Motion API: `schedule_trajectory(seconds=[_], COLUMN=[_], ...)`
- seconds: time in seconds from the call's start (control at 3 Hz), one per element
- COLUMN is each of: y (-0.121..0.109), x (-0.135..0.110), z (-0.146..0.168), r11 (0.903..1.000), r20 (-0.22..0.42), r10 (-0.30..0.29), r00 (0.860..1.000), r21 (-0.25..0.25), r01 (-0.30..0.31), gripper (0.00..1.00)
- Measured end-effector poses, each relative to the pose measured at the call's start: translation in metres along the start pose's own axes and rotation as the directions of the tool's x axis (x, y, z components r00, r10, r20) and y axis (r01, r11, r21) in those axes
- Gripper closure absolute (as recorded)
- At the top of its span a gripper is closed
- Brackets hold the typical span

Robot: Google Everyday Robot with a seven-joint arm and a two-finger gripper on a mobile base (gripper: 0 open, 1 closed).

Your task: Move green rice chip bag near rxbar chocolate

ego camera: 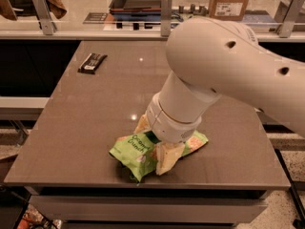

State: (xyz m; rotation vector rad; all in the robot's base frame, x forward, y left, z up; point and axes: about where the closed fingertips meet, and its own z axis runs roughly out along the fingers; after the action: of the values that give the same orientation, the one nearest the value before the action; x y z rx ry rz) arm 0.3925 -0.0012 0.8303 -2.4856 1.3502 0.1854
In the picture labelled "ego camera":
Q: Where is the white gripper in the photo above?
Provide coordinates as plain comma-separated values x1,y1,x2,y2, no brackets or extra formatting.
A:
134,94,201,176

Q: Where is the green rice chip bag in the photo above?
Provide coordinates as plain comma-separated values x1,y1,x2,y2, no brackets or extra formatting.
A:
109,131,208,182

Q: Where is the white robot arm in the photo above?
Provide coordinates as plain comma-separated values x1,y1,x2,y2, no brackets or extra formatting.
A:
145,18,305,143

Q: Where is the black rxbar chocolate bar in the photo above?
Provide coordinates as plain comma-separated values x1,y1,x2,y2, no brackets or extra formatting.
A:
78,53,107,74

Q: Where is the grey tray with orange lid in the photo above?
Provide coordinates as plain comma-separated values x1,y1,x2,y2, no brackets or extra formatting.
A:
108,0,172,15

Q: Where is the cardboard box with label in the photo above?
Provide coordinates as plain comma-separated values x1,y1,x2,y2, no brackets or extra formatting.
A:
209,0,249,21

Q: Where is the brown cloth on chair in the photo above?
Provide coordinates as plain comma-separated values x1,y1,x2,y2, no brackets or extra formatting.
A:
0,0,67,20

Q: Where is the middle metal glass bracket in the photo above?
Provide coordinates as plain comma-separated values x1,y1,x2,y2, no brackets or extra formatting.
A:
160,0,173,37

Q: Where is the metal glass bracket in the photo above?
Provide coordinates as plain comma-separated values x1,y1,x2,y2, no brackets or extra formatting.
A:
160,0,173,37
277,0,305,38
31,0,57,35

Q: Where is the left metal glass bracket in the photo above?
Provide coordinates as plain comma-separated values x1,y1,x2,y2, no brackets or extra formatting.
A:
31,0,57,35

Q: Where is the right metal glass bracket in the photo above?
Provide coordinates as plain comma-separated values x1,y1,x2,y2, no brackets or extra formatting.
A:
277,0,305,38

